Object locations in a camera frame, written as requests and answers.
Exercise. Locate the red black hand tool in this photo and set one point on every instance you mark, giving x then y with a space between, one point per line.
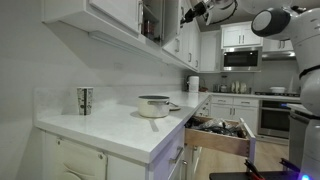
253 170

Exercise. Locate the tall white cabinet door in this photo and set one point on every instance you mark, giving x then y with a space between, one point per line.
210 53

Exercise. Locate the open white wooden drawer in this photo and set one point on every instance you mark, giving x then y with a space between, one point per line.
216 141

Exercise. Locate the white upper cabinet frame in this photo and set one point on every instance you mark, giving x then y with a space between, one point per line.
63 10

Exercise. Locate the white end cabinet panel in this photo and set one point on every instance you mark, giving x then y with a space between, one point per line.
80 160

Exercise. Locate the stainless range hood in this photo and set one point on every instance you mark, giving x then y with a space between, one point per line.
278 55

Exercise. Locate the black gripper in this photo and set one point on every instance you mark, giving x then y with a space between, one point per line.
201 9

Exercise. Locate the white cylindrical appliance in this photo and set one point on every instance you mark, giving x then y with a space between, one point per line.
193 84

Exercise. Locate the stainless steel microwave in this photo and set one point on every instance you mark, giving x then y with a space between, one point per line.
240 60

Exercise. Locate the white plate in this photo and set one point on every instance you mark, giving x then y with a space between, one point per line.
243 88
233 87
238 87

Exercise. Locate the stainless steel oven range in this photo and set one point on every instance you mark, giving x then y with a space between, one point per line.
273 120

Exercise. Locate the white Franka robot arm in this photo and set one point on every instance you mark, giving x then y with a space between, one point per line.
310 93

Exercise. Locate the white drawer front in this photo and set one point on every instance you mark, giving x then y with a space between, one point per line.
222 100
204 112
246 102
163 156

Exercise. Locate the grey island cabinet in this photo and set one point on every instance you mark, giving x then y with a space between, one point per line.
296 140

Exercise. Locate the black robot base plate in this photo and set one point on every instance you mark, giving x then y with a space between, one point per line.
233 176

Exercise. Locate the dark utensils pile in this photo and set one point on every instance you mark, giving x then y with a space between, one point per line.
213 126

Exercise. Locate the white pot with lid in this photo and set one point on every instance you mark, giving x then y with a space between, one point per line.
277 90

